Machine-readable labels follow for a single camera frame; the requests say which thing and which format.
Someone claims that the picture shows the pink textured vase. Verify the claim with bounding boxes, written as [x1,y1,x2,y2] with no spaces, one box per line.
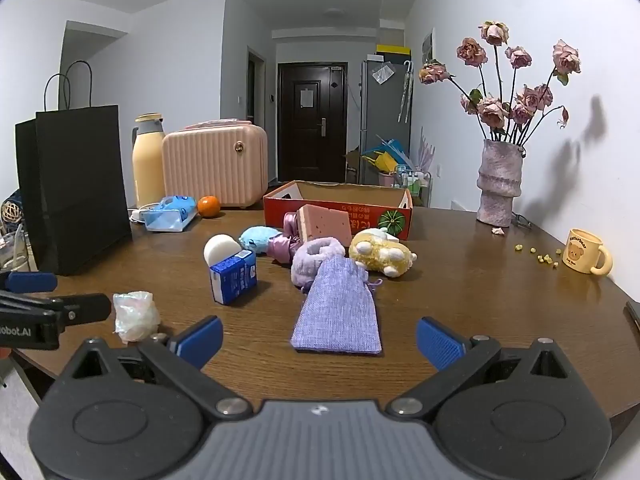
[476,139,527,228]

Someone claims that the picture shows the plastic wad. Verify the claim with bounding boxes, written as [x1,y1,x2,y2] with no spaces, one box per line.
[112,291,161,343]

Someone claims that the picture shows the pink ribbed suitcase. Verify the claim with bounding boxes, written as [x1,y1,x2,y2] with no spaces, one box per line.
[161,118,269,209]

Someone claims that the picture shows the yellow bear mug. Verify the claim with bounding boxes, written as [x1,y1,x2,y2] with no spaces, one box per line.
[562,228,613,277]

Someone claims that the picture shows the dried pink rose bouquet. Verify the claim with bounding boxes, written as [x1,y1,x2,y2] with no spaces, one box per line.
[418,21,583,143]

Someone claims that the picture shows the grey refrigerator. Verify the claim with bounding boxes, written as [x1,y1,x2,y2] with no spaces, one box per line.
[361,58,412,186]

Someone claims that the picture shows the yellow plush toy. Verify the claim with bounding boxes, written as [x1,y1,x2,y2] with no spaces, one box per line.
[348,227,418,277]

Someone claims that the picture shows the dark entrance door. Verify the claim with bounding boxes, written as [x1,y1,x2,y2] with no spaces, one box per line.
[277,62,348,183]

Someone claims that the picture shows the blue tissue pack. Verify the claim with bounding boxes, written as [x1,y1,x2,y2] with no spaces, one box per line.
[142,194,198,233]

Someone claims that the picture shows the purple fluffy scrunchie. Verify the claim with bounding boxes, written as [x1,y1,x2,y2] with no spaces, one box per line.
[291,236,348,288]

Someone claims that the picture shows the open cardboard box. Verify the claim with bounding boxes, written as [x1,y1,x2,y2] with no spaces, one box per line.
[345,147,363,183]

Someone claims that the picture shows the clear folded umbrella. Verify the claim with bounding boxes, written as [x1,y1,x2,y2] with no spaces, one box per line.
[397,60,415,123]

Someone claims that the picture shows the woven rattan ball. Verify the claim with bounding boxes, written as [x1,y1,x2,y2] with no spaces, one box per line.
[0,199,23,226]

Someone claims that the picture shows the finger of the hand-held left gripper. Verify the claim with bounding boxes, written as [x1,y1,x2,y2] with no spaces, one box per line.
[0,271,58,293]
[0,293,112,329]

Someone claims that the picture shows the lavender drawstring pouch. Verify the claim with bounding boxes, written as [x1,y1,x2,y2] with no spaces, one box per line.
[291,257,385,356]

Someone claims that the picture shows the blue and yellow bags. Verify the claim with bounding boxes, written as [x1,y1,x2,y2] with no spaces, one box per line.
[361,137,416,173]

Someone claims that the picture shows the metal trolley with bottles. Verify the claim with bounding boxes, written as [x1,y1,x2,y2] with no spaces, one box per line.
[395,165,432,208]

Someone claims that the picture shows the red cardboard box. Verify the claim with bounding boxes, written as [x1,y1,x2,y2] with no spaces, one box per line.
[263,180,414,241]

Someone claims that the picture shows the blue plush toy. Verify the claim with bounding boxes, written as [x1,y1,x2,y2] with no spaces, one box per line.
[238,225,285,252]

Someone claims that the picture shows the pink sponge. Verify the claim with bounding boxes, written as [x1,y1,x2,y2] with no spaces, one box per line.
[296,204,354,247]

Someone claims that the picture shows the purple feather decoration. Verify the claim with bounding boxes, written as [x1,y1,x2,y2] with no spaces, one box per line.
[415,127,438,173]

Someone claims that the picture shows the yellow thermos jug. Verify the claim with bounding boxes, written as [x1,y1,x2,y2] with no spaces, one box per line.
[131,113,167,209]

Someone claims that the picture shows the white round puff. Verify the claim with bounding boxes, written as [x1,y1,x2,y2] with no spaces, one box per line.
[203,234,243,266]

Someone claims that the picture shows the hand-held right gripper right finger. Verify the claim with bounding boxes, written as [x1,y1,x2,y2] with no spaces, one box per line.
[386,317,586,418]

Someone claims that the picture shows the black paper bag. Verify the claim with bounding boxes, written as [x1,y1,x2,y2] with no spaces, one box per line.
[14,60,133,277]

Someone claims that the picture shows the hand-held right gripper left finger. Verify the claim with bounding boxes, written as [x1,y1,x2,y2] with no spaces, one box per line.
[52,316,253,419]

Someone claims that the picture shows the blue handkerchief tissue box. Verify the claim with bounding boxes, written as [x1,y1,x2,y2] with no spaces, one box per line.
[209,249,258,306]

